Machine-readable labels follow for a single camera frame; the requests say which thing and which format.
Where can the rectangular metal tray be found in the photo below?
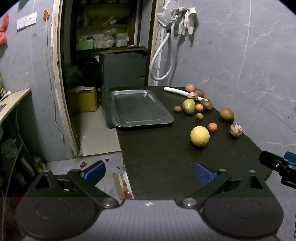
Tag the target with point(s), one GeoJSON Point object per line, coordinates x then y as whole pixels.
{"type": "Point", "coordinates": [138, 106]}

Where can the grey rag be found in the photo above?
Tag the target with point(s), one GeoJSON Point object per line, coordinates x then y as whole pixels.
{"type": "Point", "coordinates": [185, 20]}

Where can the wooden board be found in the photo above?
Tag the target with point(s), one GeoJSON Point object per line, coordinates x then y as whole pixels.
{"type": "Point", "coordinates": [127, 49]}

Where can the pink white garlic bulb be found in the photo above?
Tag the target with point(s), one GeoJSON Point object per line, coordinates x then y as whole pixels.
{"type": "Point", "coordinates": [235, 130]}

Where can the green box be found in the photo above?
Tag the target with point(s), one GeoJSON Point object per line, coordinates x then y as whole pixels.
{"type": "Point", "coordinates": [84, 45]}

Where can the brown kiwi with sticker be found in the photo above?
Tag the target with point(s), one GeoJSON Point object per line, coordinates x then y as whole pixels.
{"type": "Point", "coordinates": [207, 104]}

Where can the yellow plastic container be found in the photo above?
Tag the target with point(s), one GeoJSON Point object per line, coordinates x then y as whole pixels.
{"type": "Point", "coordinates": [83, 102]}

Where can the red apple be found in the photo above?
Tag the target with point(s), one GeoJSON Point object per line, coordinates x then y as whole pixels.
{"type": "Point", "coordinates": [189, 87]}

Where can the large yellow citrus fruit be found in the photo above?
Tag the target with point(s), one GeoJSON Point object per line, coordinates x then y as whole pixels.
{"type": "Point", "coordinates": [200, 136]}

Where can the beige side table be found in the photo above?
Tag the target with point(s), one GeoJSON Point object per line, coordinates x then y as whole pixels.
{"type": "Point", "coordinates": [13, 99]}

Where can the white leek stalk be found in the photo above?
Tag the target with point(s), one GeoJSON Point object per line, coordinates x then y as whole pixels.
{"type": "Point", "coordinates": [175, 90]}

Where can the white wall switch plate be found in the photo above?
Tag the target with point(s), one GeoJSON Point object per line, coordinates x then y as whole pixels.
{"type": "Point", "coordinates": [32, 19]}
{"type": "Point", "coordinates": [22, 23]}

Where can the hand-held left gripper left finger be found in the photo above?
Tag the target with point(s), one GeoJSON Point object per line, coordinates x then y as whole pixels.
{"type": "Point", "coordinates": [96, 172]}

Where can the striped brown bulb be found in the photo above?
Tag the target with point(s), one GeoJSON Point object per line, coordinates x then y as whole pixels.
{"type": "Point", "coordinates": [192, 95]}

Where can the cluttered storage shelf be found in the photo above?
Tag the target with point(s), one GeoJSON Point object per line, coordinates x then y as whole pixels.
{"type": "Point", "coordinates": [104, 23]}

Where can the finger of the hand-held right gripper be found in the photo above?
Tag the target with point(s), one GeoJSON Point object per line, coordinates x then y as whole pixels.
{"type": "Point", "coordinates": [291, 157]}
{"type": "Point", "coordinates": [269, 160]}

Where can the dark grey cabinet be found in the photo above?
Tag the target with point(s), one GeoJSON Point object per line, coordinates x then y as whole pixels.
{"type": "Point", "coordinates": [122, 69]}

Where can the white door frame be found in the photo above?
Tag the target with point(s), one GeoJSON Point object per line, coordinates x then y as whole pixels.
{"type": "Point", "coordinates": [57, 69]}

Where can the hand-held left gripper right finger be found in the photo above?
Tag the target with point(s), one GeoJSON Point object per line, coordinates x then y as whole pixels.
{"type": "Point", "coordinates": [203, 173]}

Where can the small brown kiwi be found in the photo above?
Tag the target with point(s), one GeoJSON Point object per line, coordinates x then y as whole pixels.
{"type": "Point", "coordinates": [199, 116]}
{"type": "Point", "coordinates": [177, 109]}

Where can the small orange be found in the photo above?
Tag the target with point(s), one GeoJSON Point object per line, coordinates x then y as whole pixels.
{"type": "Point", "coordinates": [212, 127]}
{"type": "Point", "coordinates": [199, 108]}

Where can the orange wall ornament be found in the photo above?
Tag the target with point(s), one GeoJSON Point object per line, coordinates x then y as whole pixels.
{"type": "Point", "coordinates": [46, 14]}

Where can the red plastic bag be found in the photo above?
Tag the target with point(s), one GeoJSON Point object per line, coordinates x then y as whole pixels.
{"type": "Point", "coordinates": [3, 34]}

